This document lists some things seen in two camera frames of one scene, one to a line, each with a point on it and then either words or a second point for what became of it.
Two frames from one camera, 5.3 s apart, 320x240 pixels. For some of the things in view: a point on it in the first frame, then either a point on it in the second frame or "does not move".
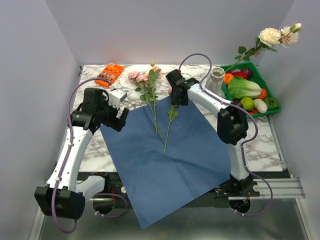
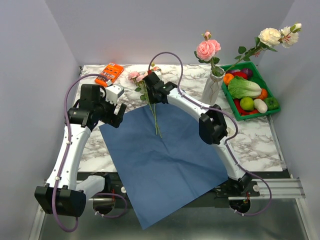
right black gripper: x=173 y=100 -> x=152 y=100
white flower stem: x=267 y=38 does not move
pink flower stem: x=172 y=114 -> x=206 y=51
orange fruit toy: x=227 y=78 does not move
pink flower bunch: x=146 y=82 does not move
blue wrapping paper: x=166 y=159 does not move
